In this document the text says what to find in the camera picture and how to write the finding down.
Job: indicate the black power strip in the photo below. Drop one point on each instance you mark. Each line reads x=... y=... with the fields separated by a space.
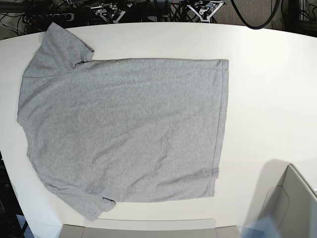
x=63 y=17

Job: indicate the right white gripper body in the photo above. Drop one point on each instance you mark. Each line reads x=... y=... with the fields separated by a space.
x=109 y=12

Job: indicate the grey bin at right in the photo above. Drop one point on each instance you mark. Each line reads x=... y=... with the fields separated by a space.
x=290 y=209

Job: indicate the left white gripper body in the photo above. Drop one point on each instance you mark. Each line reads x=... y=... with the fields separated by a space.
x=205 y=9

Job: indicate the grey T-shirt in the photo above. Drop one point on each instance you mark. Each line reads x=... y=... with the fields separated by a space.
x=101 y=132

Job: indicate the blue translucent object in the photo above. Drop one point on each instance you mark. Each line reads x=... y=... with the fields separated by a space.
x=260 y=226

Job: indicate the grey bin at bottom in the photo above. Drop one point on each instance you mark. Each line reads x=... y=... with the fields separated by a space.
x=107 y=228

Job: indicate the grey bin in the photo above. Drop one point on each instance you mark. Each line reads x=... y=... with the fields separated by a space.
x=290 y=209
x=107 y=228

